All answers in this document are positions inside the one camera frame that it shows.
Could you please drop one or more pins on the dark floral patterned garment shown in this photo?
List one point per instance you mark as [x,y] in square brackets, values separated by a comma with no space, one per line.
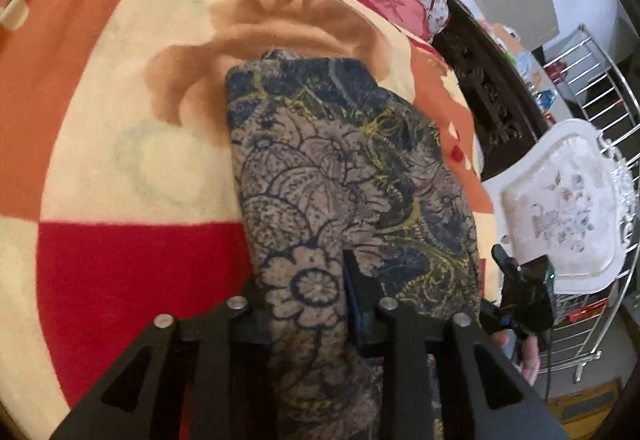
[328,161]

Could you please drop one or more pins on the white ornate upholstered chair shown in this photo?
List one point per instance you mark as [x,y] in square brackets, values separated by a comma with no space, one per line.
[560,215]

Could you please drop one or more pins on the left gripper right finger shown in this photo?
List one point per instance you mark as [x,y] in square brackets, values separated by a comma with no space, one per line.
[440,372]

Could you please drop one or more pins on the person's hand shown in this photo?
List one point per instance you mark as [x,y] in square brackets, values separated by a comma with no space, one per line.
[525,353]

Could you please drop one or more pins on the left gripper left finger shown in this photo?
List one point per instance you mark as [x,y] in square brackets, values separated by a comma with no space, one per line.
[201,378]

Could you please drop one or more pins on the dark carved wooden cabinet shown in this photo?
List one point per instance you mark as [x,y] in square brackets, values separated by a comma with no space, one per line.
[507,121]

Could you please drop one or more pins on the orange red love blanket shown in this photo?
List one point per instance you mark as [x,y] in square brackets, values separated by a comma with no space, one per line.
[118,198]

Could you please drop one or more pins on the metal drying rack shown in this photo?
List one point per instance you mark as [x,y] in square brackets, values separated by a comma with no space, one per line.
[589,85]

